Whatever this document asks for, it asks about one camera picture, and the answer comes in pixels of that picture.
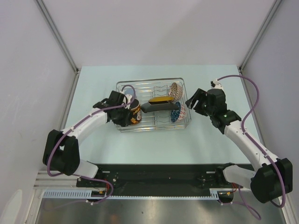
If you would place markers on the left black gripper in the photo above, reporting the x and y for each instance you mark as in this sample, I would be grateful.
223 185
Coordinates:
124 121

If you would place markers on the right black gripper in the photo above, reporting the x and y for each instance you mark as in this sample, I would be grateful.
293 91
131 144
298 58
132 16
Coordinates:
198 95

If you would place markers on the red black mug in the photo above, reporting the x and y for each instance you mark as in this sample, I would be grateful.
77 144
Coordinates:
133 113

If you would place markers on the blue patterned small bowl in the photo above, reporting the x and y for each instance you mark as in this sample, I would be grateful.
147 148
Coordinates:
179 114

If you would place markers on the red patterned small bowl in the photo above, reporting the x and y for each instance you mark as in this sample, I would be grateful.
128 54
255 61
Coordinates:
175 91

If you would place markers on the metal wire dish rack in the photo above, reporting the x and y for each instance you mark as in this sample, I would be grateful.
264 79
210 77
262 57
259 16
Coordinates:
150 88

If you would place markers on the yellow round plate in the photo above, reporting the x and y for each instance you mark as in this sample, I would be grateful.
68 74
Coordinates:
161 100

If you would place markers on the black floral square plate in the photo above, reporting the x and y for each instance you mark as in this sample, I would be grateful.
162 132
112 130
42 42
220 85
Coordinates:
147 107

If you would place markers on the blue ceramic cup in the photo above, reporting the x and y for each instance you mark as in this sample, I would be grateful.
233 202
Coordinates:
130 93

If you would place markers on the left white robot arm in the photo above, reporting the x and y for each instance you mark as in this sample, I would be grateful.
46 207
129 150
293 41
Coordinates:
61 154

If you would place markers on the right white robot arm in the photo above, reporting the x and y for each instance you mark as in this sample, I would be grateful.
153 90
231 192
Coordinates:
271 177

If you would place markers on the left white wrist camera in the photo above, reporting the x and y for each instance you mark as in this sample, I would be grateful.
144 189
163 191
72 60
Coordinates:
127 99

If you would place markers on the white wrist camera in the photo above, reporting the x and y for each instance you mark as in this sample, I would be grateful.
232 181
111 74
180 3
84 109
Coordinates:
127 99
215 84

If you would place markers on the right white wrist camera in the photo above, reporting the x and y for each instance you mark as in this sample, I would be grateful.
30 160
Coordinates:
215 84

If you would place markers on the white slotted cable duct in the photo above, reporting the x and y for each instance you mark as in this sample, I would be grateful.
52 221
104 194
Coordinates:
95 195

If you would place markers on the aluminium extrusion rail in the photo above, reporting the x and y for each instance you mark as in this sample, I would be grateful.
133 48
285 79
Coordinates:
44 181

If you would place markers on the right aluminium frame post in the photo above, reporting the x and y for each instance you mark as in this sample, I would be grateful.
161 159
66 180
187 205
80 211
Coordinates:
261 32

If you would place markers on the aluminium frame post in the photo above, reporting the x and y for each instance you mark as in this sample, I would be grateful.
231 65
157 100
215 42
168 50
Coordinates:
56 34
261 32

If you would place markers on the left aluminium frame post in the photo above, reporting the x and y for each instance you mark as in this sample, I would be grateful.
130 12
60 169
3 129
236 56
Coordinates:
56 34

